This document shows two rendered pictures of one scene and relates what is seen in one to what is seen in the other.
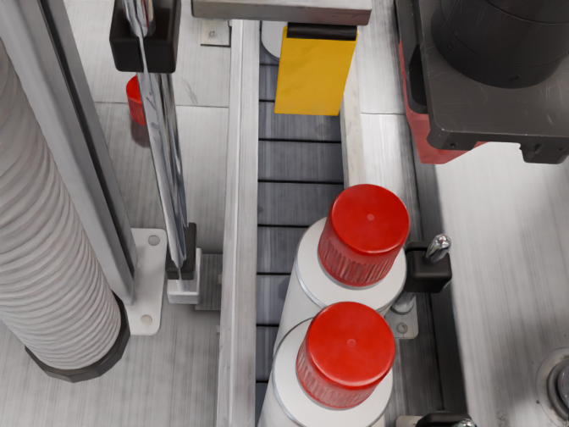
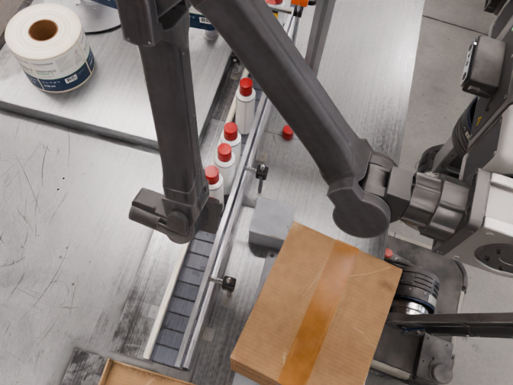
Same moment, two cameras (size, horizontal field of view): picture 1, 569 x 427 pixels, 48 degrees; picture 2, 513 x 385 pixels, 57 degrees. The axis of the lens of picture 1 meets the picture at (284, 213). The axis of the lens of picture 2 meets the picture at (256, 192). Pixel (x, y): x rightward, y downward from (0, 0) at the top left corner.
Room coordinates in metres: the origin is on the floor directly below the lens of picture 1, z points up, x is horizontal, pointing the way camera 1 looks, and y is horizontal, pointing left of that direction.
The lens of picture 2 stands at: (1.07, 0.31, 2.02)
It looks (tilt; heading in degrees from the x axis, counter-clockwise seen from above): 65 degrees down; 199
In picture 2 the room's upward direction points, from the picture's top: 6 degrees clockwise
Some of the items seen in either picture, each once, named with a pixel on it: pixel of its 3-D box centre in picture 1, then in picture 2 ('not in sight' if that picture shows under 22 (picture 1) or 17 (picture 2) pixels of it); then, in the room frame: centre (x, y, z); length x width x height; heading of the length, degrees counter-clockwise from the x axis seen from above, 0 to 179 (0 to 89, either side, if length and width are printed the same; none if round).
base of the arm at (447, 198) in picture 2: not in sight; (435, 205); (0.74, 0.45, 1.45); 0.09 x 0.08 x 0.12; 4
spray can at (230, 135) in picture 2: not in sight; (230, 149); (0.53, 0.04, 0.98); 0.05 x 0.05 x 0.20
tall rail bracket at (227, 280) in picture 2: not in sight; (220, 286); (0.85, 0.16, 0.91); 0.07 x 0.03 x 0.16; 99
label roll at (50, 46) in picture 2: not in sight; (52, 48); (0.44, -0.57, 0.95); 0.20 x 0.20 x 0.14
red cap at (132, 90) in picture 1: (146, 98); (288, 132); (0.34, 0.14, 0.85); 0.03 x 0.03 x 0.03
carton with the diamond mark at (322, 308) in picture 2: not in sight; (310, 323); (0.85, 0.38, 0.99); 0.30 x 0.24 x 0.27; 179
